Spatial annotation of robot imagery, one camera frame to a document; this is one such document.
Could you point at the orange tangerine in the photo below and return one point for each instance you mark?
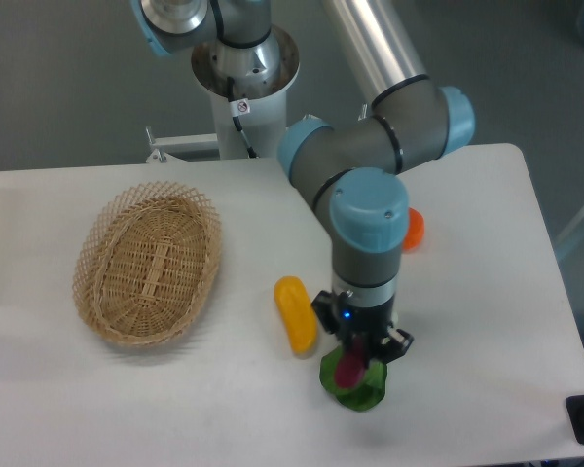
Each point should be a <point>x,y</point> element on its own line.
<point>416,231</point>

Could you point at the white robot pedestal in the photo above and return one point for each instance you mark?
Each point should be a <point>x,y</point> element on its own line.
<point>247,89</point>

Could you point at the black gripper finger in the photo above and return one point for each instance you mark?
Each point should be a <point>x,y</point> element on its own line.
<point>390,347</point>
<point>322,306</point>

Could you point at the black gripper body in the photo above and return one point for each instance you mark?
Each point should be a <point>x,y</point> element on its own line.
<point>358,322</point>

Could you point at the yellow squash toy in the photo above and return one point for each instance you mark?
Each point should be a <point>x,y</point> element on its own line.
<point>294,306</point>

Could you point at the white base frame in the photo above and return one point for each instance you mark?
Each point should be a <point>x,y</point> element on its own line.
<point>185,144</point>

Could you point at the woven wicker basket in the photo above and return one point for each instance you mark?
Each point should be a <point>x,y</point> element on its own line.
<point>148,264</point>

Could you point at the green bok choy leaf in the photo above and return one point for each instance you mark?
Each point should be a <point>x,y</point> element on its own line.
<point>363,397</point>

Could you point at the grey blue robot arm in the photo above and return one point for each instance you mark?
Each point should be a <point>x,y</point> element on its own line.
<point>349,178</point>

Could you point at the purple sweet potato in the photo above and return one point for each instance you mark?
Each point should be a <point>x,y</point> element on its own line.
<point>351,366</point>

